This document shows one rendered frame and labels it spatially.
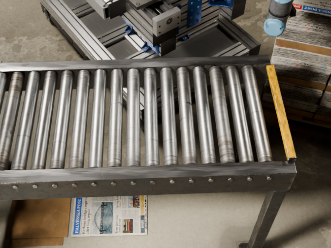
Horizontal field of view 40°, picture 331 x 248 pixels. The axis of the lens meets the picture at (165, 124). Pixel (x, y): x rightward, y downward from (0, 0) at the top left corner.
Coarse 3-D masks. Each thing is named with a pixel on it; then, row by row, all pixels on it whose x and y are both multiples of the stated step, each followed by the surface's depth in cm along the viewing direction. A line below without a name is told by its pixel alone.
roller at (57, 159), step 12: (72, 72) 181; (60, 84) 177; (72, 84) 178; (60, 96) 172; (60, 108) 169; (60, 120) 165; (60, 132) 162; (60, 144) 159; (60, 156) 157; (60, 168) 154
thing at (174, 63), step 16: (0, 64) 182; (16, 64) 182; (32, 64) 182; (48, 64) 182; (64, 64) 182; (80, 64) 182; (96, 64) 182; (112, 64) 182; (128, 64) 182; (144, 64) 182; (160, 64) 182; (176, 64) 182; (192, 64) 182; (208, 64) 182; (224, 64) 182; (240, 64) 182; (256, 64) 182; (160, 80) 187; (176, 80) 188; (192, 80) 188; (208, 80) 188; (224, 80) 189; (240, 80) 189
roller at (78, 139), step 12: (84, 72) 179; (84, 84) 176; (84, 96) 172; (84, 108) 169; (84, 120) 166; (72, 132) 163; (84, 132) 164; (72, 144) 160; (84, 144) 161; (72, 156) 156
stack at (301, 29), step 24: (312, 0) 200; (288, 24) 204; (312, 24) 200; (288, 48) 215; (288, 72) 227; (312, 72) 222; (264, 96) 246; (288, 96) 241; (312, 96) 235; (312, 120) 250
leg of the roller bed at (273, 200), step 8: (272, 192) 164; (280, 192) 163; (264, 200) 177; (272, 200) 168; (280, 200) 168; (264, 208) 178; (272, 208) 173; (264, 216) 179; (272, 216) 179; (256, 224) 193; (264, 224) 185; (256, 232) 193; (264, 232) 191; (256, 240) 198; (264, 240) 198
